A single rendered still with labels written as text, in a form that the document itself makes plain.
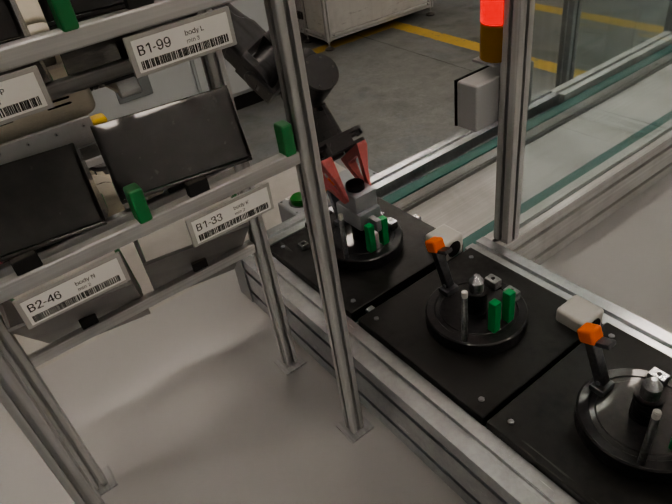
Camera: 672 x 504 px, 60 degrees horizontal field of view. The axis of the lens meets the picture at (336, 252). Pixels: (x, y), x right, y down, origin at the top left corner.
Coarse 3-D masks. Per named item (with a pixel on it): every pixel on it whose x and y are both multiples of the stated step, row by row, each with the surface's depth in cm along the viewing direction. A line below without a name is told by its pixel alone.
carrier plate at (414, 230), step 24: (408, 216) 106; (288, 240) 104; (408, 240) 100; (288, 264) 99; (312, 264) 98; (408, 264) 95; (432, 264) 95; (360, 288) 92; (384, 288) 91; (360, 312) 88
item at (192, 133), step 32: (192, 96) 55; (224, 96) 56; (96, 128) 52; (128, 128) 53; (160, 128) 54; (192, 128) 55; (224, 128) 56; (128, 160) 54; (160, 160) 55; (192, 160) 56; (224, 160) 57
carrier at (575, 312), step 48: (432, 288) 89; (480, 288) 78; (528, 288) 87; (384, 336) 83; (432, 336) 81; (480, 336) 78; (528, 336) 79; (576, 336) 78; (432, 384) 76; (480, 384) 74; (528, 384) 74
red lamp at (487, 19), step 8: (480, 0) 79; (488, 0) 77; (496, 0) 76; (480, 8) 79; (488, 8) 78; (496, 8) 77; (480, 16) 80; (488, 16) 78; (496, 16) 78; (488, 24) 79; (496, 24) 78
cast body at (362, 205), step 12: (348, 180) 94; (360, 180) 93; (348, 192) 93; (360, 192) 92; (372, 192) 93; (336, 204) 97; (348, 204) 93; (360, 204) 92; (372, 204) 94; (348, 216) 95; (360, 216) 92; (372, 216) 94; (360, 228) 94
